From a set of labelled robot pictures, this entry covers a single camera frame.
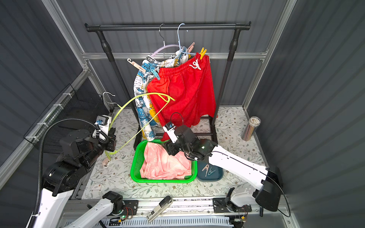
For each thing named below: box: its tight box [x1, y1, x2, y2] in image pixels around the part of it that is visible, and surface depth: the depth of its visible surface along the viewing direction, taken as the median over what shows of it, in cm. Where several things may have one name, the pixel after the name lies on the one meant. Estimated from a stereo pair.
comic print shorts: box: [133, 47, 189, 142], surface depth 65 cm
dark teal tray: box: [196, 160, 224, 182], surface depth 86 cm
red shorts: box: [147, 53, 218, 142], surface depth 72 cm
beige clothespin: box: [126, 57, 146, 73], surface depth 55 cm
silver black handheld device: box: [145, 195, 174, 222], surface depth 72 cm
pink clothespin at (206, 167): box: [201, 163, 210, 178], surface depth 88 cm
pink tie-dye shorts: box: [139, 141, 192, 180], surface depth 83 cm
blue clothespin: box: [151, 68, 161, 81], surface depth 59 cm
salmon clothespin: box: [187, 41, 196, 53], surface depth 75 cm
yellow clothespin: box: [200, 47, 208, 60], surface depth 72 cm
